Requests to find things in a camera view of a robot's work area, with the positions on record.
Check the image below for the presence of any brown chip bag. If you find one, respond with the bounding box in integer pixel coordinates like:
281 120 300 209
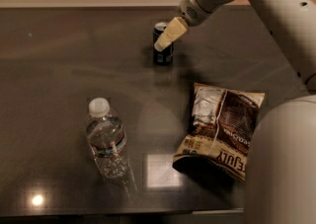
173 83 265 183

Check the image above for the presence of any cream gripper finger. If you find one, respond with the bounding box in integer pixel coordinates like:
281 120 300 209
154 17 188 51

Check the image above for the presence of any clear plastic water bottle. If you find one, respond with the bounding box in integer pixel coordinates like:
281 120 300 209
85 98 129 180

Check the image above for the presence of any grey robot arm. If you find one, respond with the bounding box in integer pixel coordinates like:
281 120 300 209
154 0 316 224

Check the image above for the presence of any blue pepsi can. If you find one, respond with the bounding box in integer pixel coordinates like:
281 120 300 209
153 22 174 65

